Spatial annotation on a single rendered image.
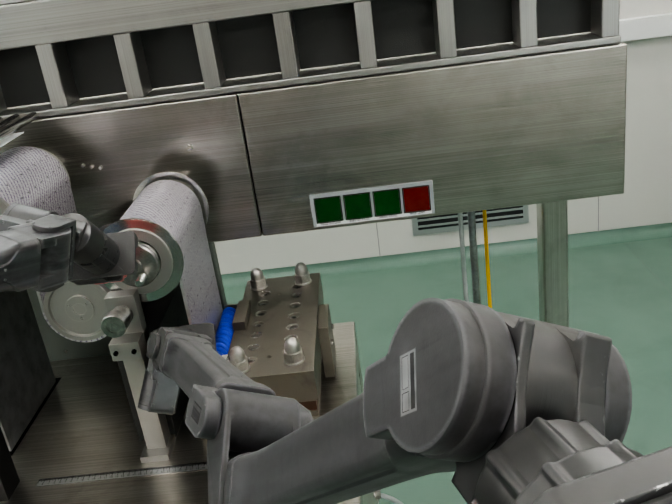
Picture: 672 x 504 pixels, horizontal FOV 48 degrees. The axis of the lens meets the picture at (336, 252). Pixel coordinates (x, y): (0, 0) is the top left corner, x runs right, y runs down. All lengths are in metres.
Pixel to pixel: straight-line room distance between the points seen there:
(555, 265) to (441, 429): 1.49
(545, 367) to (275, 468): 0.29
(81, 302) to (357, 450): 0.91
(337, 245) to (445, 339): 3.74
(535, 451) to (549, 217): 1.46
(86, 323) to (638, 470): 1.15
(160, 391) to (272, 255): 3.03
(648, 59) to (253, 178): 2.88
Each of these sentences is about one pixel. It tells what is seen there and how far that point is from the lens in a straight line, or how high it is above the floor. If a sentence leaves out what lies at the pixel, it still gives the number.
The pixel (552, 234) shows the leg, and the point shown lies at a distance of 1.80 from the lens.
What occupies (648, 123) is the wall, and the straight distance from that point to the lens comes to 4.19.
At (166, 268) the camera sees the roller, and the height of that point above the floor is 1.23.
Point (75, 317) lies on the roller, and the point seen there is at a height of 1.16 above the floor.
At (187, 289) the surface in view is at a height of 1.18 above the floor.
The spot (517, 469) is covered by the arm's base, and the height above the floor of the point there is 1.48.
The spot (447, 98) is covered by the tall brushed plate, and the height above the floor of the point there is 1.38.
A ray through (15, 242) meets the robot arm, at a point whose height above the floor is 1.42.
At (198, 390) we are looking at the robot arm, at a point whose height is 1.31.
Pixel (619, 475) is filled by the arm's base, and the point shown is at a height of 1.51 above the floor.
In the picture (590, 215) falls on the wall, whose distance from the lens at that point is 4.24.
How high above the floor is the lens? 1.69
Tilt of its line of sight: 23 degrees down
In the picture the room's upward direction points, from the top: 8 degrees counter-clockwise
